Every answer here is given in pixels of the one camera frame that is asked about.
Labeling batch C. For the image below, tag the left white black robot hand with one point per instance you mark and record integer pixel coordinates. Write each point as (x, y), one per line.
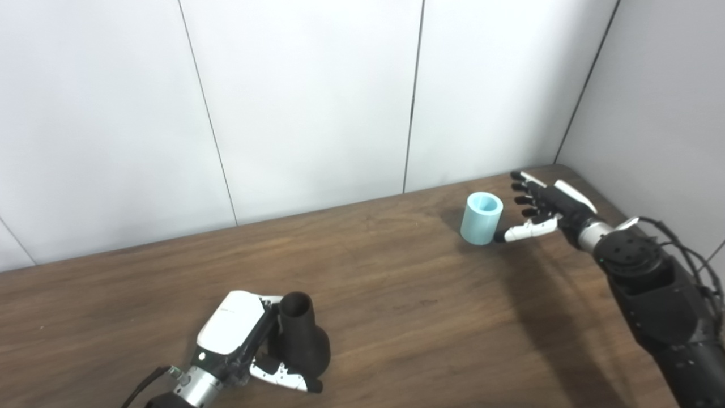
(232, 323)

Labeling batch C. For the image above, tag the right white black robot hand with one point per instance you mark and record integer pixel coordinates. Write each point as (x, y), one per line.
(558, 207)

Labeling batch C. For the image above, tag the black nozzle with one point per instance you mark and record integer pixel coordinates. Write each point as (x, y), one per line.
(306, 340)

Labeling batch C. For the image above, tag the light blue cylinder cup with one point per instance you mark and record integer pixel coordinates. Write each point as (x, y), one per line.
(478, 226)

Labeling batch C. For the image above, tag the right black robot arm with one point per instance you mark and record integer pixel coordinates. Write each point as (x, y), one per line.
(651, 300)

